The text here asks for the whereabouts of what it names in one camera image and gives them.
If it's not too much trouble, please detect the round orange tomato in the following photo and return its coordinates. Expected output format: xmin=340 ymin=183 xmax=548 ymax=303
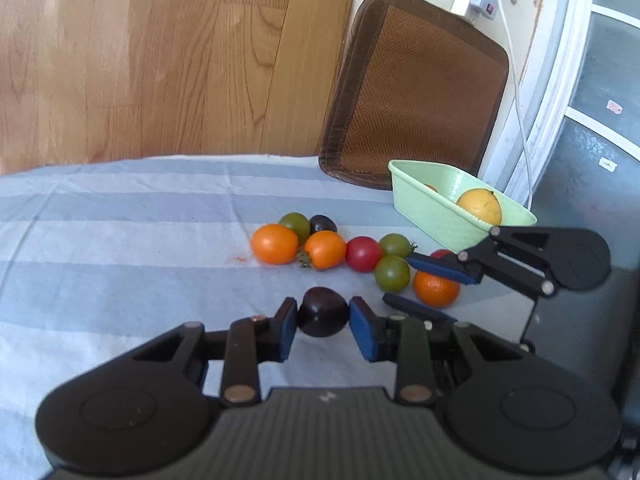
xmin=250 ymin=223 xmax=299 ymax=266

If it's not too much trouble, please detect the white power strip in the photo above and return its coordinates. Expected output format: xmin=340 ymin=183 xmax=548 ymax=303
xmin=451 ymin=0 xmax=498 ymax=20

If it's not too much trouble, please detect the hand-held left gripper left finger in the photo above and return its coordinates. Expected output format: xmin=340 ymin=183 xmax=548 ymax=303
xmin=132 ymin=297 xmax=299 ymax=408

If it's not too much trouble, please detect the brown woven seat cushion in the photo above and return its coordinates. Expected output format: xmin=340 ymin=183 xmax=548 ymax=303
xmin=318 ymin=0 xmax=511 ymax=192

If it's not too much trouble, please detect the large dark purple tomato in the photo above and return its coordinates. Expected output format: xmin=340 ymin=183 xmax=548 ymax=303
xmin=297 ymin=287 xmax=349 ymax=338

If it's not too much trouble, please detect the white cable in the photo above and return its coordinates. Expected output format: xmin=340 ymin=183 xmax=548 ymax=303
xmin=495 ymin=0 xmax=535 ymax=208

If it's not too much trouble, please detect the light green plastic basket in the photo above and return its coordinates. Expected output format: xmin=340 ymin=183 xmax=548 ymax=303
xmin=388 ymin=159 xmax=538 ymax=253

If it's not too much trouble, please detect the large yellow orange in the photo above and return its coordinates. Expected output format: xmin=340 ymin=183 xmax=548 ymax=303
xmin=455 ymin=188 xmax=502 ymax=227

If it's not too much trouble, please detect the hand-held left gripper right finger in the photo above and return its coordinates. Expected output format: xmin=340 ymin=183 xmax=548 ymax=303
xmin=349 ymin=296 xmax=530 ymax=407

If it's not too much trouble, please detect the blue striped bed sheet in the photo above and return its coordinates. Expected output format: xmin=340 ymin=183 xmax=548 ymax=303
xmin=0 ymin=154 xmax=551 ymax=480

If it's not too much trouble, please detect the orange tomato with stem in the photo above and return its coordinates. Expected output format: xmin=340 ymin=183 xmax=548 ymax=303
xmin=298 ymin=230 xmax=347 ymax=271

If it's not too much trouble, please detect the green tomato with stem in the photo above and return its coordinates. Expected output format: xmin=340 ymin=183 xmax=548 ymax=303
xmin=378 ymin=232 xmax=418 ymax=259

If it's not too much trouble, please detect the white window frame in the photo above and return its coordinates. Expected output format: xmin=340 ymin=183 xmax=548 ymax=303
xmin=482 ymin=0 xmax=640 ymax=211

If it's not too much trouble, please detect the orange mandarin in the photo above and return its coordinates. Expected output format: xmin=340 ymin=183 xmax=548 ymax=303
xmin=412 ymin=270 xmax=461 ymax=309

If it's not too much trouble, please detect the dark green tomato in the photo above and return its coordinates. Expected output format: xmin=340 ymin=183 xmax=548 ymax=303
xmin=278 ymin=212 xmax=312 ymax=246

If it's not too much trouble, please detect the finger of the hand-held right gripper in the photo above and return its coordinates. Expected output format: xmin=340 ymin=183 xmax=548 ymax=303
xmin=406 ymin=226 xmax=562 ymax=297
xmin=382 ymin=293 xmax=458 ymax=325

